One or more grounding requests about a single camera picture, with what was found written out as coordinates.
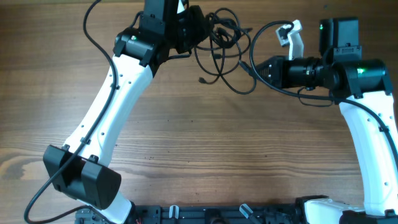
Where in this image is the black cable bundle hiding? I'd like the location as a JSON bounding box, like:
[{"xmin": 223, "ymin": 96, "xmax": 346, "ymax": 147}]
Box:
[{"xmin": 193, "ymin": 7, "xmax": 257, "ymax": 95}]

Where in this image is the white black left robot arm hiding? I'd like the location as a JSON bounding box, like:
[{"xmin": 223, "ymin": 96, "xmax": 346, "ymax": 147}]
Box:
[{"xmin": 43, "ymin": 1, "xmax": 211, "ymax": 223}]

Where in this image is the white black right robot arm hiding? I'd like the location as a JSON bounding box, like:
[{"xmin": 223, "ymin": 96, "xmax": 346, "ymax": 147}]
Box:
[{"xmin": 252, "ymin": 17, "xmax": 397, "ymax": 223}]

